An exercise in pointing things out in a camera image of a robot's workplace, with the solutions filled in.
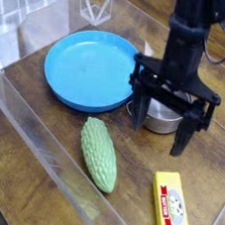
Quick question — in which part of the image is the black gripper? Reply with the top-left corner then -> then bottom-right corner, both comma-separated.
129,53 -> 221,157

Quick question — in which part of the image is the yellow butter brick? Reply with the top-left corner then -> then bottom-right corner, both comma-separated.
153,171 -> 188,225

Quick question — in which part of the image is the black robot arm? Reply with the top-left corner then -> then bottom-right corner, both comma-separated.
129,0 -> 225,157

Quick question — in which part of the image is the blue round tray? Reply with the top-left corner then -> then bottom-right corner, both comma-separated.
44,30 -> 138,113

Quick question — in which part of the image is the small steel pot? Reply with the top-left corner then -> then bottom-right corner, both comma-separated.
126,95 -> 183,135

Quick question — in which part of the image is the green bitter gourd toy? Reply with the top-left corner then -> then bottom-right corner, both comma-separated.
80,117 -> 117,193

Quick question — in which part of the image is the clear acrylic enclosure wall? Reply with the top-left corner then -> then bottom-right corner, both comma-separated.
0,68 -> 128,225

